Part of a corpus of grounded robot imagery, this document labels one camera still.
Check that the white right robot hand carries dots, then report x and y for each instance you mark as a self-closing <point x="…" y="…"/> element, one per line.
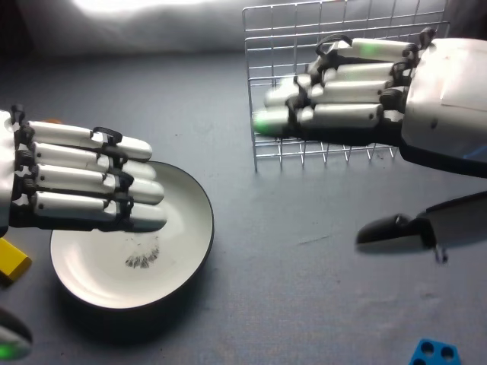
<point x="449" y="95"/>

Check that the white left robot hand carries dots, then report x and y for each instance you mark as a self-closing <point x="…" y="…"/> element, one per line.
<point x="68" y="178"/>

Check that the yellow block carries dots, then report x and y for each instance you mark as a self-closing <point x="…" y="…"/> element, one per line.
<point x="13" y="262"/>

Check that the white fabric backdrop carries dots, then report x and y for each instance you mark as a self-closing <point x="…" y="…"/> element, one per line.
<point x="152" y="34"/>

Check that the grey table cloth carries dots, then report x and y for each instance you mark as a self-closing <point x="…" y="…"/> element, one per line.
<point x="304" y="285"/>

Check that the blue block with holes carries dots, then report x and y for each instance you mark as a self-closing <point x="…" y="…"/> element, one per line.
<point x="435" y="353"/>

